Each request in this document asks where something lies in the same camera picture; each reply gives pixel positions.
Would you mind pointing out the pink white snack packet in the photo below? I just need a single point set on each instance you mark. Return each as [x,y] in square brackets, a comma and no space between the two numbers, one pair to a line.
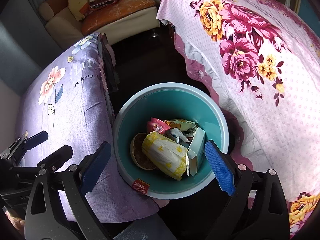
[156,125]

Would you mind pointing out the white medicine box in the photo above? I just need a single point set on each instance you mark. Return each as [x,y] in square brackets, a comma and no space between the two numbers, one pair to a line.
[195,151]

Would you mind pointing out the pink floral quilt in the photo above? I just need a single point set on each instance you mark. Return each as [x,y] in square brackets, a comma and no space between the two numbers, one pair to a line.
[260,61]

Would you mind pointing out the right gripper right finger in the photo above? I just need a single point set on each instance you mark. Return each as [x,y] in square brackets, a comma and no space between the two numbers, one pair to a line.
[257,206]

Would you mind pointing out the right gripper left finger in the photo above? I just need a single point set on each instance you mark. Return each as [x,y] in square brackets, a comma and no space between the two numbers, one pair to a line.
[45,217]

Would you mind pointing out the person's left hand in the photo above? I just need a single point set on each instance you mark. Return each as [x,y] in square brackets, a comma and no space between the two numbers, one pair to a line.
[17,222]

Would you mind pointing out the brown round bread piece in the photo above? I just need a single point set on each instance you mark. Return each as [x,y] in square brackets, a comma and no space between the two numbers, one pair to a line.
[137,155]

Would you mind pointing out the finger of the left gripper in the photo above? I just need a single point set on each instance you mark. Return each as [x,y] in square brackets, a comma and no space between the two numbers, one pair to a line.
[35,140]
[57,159]

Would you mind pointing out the yellow cartoon pillow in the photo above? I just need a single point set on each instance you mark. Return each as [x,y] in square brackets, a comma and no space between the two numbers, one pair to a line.
[79,8]

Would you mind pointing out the beige sofa orange cushion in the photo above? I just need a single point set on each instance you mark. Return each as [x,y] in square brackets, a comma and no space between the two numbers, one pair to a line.
[118,21]

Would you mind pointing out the teal plastic trash bin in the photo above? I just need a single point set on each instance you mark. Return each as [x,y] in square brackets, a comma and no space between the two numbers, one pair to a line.
[168,101]

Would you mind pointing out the red label tag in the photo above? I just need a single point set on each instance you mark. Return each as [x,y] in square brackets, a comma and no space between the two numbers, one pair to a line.
[140,186]

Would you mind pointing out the blue white milk carton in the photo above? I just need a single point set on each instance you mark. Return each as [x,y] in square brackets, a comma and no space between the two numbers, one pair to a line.
[176,135]

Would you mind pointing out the orange green candy packet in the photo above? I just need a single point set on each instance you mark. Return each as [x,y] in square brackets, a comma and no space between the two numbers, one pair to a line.
[188,128]

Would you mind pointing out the purple floral bed sheet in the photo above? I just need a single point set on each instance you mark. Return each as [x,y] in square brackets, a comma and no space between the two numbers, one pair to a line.
[70,101]

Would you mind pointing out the yellow white plastic wrapper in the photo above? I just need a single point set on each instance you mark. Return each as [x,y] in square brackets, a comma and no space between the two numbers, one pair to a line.
[167,155]

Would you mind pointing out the grey blue cloth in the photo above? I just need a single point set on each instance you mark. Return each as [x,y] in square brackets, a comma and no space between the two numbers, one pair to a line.
[149,228]

